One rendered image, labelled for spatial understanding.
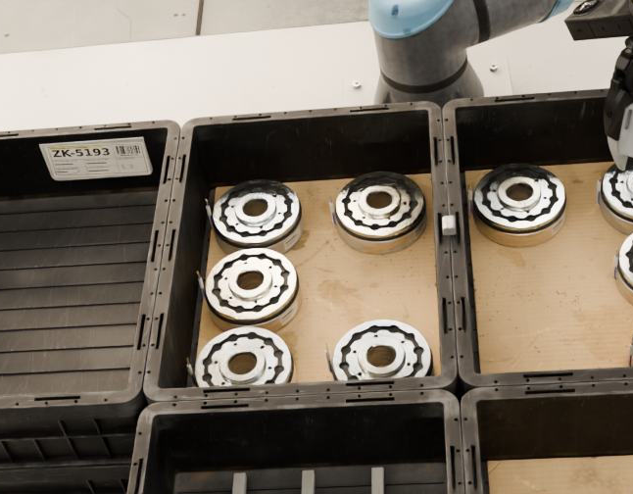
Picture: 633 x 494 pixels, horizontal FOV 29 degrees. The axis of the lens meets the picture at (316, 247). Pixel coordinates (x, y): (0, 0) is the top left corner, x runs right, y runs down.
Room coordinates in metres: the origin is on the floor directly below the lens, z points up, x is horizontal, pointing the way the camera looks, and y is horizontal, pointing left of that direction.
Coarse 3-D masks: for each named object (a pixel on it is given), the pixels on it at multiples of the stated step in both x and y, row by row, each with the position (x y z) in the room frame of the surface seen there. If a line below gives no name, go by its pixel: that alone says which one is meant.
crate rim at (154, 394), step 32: (192, 128) 1.07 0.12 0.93; (448, 256) 0.81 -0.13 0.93; (160, 288) 0.84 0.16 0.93; (448, 288) 0.77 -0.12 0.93; (160, 320) 0.80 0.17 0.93; (448, 320) 0.73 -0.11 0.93; (160, 352) 0.76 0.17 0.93; (448, 352) 0.70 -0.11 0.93; (256, 384) 0.70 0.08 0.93; (288, 384) 0.69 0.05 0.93; (320, 384) 0.69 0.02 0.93; (352, 384) 0.68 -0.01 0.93; (384, 384) 0.67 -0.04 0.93; (416, 384) 0.67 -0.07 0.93; (448, 384) 0.66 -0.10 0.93
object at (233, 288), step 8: (248, 264) 0.91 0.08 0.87; (256, 264) 0.91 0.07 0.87; (232, 272) 0.90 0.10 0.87; (240, 272) 0.90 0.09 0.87; (248, 272) 0.90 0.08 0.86; (256, 272) 0.90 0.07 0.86; (264, 272) 0.89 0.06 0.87; (232, 280) 0.89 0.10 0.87; (264, 280) 0.88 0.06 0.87; (272, 280) 0.88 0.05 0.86; (232, 288) 0.88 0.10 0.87; (240, 288) 0.88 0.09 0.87; (264, 288) 0.87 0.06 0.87; (240, 296) 0.87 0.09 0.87; (248, 296) 0.86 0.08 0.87; (256, 296) 0.86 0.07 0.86
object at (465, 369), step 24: (504, 96) 1.04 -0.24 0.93; (528, 96) 1.03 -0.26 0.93; (552, 96) 1.02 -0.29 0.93; (576, 96) 1.02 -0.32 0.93; (600, 96) 1.01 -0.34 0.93; (456, 144) 0.97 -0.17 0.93; (456, 168) 0.94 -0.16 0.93; (456, 192) 0.90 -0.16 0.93; (456, 216) 0.88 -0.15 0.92; (456, 240) 0.83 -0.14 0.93; (456, 264) 0.80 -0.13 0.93; (456, 288) 0.77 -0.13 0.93; (456, 312) 0.74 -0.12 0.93; (456, 336) 0.71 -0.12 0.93; (480, 384) 0.65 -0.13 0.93; (504, 384) 0.65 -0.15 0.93; (528, 384) 0.65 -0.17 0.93
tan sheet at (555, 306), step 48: (576, 192) 0.96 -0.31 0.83; (480, 240) 0.92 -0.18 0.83; (576, 240) 0.89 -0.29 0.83; (624, 240) 0.88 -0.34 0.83; (480, 288) 0.85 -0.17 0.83; (528, 288) 0.84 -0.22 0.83; (576, 288) 0.83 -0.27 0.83; (480, 336) 0.78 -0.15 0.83; (528, 336) 0.77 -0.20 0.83; (576, 336) 0.76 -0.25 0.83; (624, 336) 0.75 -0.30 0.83
